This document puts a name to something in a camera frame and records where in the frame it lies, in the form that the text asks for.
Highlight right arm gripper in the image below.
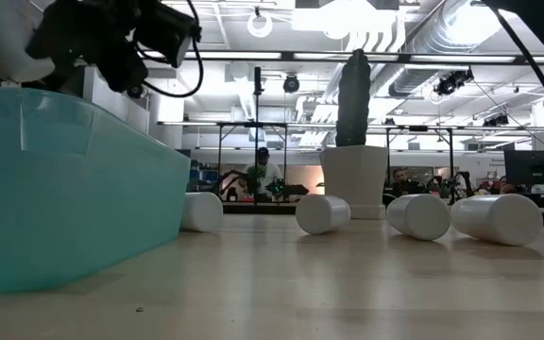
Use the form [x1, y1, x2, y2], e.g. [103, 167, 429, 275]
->
[25, 0, 149, 94]

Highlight teal translucent plastic basket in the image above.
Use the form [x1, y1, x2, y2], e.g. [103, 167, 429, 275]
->
[0, 86, 192, 295]

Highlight black tripod stand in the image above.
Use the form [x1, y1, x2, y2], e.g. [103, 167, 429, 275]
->
[251, 65, 263, 205]

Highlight small green leafy plant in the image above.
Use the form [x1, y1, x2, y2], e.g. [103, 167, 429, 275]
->
[246, 164, 268, 195]

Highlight person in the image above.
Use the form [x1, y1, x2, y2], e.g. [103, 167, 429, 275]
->
[498, 175, 521, 196]
[388, 168, 419, 197]
[238, 146, 283, 199]

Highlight green cactus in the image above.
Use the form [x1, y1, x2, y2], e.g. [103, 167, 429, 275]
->
[334, 48, 373, 148]

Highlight white hexagonal plant pot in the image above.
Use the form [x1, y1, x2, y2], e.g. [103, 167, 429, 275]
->
[318, 144, 390, 221]

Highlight black computer monitor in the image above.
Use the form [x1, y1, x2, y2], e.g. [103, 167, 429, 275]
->
[503, 149, 544, 186]

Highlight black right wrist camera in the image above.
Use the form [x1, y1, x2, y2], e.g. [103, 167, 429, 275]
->
[132, 0, 203, 68]

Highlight white ceiling ring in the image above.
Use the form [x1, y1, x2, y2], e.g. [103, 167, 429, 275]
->
[246, 9, 274, 39]

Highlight black metal station frame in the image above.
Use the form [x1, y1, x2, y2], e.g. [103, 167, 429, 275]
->
[384, 125, 457, 199]
[157, 120, 293, 205]

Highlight black aluminium rig frame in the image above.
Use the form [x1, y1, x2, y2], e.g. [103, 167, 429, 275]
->
[222, 191, 544, 229]

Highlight silver spiral air duct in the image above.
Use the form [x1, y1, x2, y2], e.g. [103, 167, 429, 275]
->
[370, 0, 504, 98]

